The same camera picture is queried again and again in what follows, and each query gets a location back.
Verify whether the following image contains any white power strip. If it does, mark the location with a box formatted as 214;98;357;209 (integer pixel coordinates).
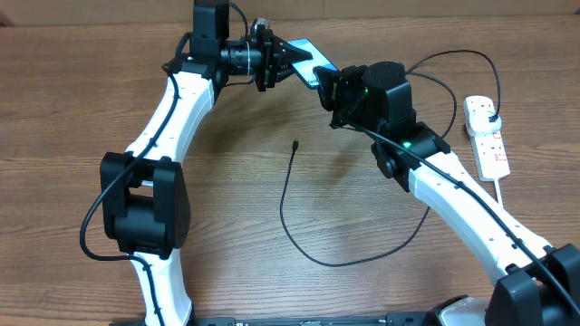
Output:
463;95;510;181

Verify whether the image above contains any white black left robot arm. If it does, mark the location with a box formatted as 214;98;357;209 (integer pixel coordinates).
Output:
97;1;313;325

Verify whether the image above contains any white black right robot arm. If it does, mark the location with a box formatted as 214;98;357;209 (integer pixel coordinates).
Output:
314;62;579;325

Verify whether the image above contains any Samsung Galaxy smartphone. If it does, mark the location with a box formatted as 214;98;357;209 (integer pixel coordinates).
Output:
288;38;337;90

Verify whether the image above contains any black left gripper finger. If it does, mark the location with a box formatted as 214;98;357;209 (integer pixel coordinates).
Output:
278;40;313;72
275;64;295;82

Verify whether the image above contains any white charger plug adapter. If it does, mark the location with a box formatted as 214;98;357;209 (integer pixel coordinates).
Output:
466;111;502;137

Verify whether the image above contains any black charger cable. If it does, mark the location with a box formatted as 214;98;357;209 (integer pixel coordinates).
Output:
279;49;502;268

